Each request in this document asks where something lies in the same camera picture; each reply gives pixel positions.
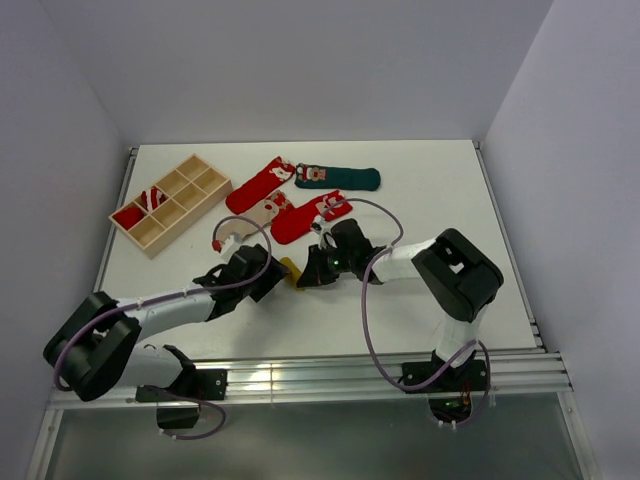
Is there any red sock with santa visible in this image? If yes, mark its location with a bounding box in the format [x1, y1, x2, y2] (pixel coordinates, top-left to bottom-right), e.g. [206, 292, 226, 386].
[113, 206, 145, 231]

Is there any yellow sock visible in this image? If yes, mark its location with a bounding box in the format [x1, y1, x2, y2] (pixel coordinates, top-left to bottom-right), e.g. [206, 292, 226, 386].
[279, 257, 304, 291]

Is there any red sock upper left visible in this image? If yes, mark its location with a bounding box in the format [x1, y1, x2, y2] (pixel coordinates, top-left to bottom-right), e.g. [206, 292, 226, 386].
[225, 156, 295, 215]

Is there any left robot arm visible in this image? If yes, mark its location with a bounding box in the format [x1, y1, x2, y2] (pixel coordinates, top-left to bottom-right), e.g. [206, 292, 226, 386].
[43, 244, 289, 402]

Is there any red sock centre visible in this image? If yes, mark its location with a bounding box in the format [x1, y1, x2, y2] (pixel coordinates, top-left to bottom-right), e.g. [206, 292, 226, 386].
[270, 190, 353, 245]

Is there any dark green sock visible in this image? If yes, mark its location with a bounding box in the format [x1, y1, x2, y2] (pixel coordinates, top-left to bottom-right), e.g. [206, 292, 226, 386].
[295, 163, 381, 191]

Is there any aluminium front rail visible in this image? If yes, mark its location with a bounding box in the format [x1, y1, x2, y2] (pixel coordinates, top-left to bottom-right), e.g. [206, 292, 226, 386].
[49, 352, 574, 409]

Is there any wooden compartment tray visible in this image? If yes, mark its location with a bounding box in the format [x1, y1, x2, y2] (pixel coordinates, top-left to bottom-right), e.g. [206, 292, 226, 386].
[109, 155, 233, 258]

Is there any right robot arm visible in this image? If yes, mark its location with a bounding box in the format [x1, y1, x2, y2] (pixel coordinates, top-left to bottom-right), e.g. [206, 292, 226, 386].
[296, 219, 504, 390]

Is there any red white striped sock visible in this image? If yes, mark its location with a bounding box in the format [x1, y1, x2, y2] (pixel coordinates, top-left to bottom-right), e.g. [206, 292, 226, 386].
[136, 186, 167, 213]

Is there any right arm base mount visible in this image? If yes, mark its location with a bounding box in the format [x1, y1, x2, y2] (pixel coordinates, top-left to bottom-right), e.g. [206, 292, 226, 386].
[398, 357, 491, 430]

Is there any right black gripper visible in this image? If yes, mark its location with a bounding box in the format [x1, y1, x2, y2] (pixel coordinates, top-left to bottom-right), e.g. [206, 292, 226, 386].
[299, 243, 355, 288]

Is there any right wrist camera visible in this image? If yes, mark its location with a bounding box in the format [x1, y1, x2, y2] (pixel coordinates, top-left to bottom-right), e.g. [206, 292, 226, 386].
[311, 215, 336, 250]

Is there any beige sock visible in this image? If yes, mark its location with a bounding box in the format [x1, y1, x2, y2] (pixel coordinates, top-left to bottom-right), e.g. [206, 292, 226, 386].
[215, 190, 295, 244]

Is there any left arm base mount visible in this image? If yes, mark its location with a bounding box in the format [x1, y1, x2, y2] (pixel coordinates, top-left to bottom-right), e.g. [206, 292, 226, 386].
[135, 369, 228, 441]

